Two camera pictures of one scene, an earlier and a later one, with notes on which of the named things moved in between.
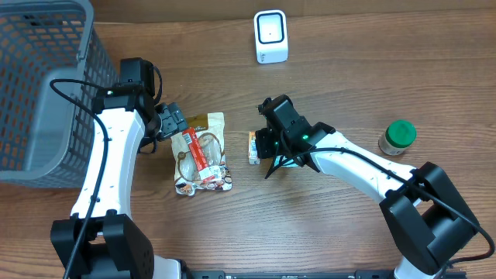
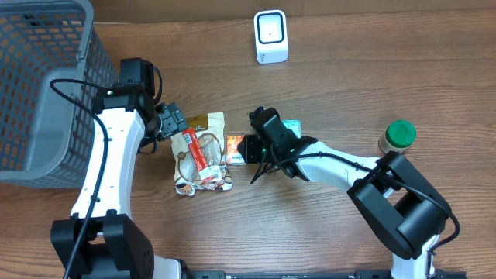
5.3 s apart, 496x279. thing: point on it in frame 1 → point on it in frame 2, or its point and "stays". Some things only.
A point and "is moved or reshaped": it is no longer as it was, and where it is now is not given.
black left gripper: x=175 y=122 stays
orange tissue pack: x=253 y=153 is moved or reshaped
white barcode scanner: x=270 y=36 stays
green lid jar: x=397 y=137 stays
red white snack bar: x=207 y=171 stays
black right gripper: x=262 y=143 → x=249 y=148
